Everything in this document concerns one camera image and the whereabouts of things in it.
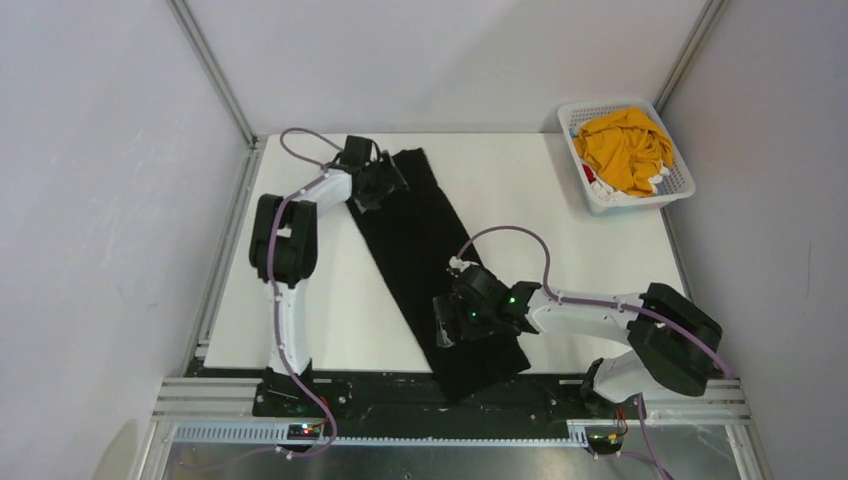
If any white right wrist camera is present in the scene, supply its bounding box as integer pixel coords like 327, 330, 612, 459
448, 256, 472, 275

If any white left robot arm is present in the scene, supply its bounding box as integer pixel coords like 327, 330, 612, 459
248, 135, 408, 417

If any right corner aluminium post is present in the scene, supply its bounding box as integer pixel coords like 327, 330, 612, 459
653, 0, 729, 112

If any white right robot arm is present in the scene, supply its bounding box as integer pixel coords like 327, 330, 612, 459
433, 263, 723, 418

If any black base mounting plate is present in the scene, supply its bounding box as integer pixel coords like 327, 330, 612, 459
252, 371, 615, 441

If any yellow t shirt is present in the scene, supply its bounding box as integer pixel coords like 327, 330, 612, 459
573, 107, 674, 198

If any white red cloth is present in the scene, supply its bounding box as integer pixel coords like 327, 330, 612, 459
581, 163, 671, 201

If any corner aluminium post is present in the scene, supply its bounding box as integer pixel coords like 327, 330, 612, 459
653, 0, 729, 112
166, 0, 257, 149

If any left corner aluminium post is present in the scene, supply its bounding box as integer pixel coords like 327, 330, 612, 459
166, 0, 257, 149

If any aluminium frame rail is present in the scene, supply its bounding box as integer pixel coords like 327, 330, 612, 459
132, 377, 753, 452

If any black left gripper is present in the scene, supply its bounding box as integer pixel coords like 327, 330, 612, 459
354, 151, 407, 213

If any black t shirt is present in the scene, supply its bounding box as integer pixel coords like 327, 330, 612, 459
347, 148, 530, 403

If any white plastic laundry basket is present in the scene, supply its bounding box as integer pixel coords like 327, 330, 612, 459
557, 98, 696, 216

